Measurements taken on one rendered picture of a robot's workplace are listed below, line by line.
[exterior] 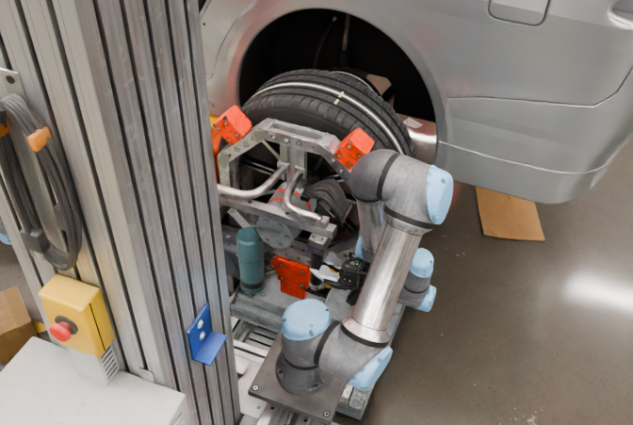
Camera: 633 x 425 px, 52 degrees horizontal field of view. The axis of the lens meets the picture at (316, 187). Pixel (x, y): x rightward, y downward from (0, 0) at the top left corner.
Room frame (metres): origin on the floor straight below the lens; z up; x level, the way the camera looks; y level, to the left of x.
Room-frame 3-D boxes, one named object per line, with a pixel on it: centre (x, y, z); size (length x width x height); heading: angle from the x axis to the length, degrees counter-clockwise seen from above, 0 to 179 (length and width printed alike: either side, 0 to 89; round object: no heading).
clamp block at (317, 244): (1.33, -0.02, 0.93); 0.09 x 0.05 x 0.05; 158
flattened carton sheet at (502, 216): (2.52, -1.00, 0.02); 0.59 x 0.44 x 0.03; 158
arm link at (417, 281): (1.20, -0.27, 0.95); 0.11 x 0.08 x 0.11; 59
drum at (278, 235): (1.51, 0.09, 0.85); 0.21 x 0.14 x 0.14; 158
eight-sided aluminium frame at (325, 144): (1.58, 0.06, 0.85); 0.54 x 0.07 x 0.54; 68
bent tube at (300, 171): (1.43, 0.02, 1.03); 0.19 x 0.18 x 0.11; 158
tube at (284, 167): (1.50, 0.20, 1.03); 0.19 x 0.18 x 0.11; 158
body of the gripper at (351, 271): (1.25, -0.14, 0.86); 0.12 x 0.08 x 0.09; 68
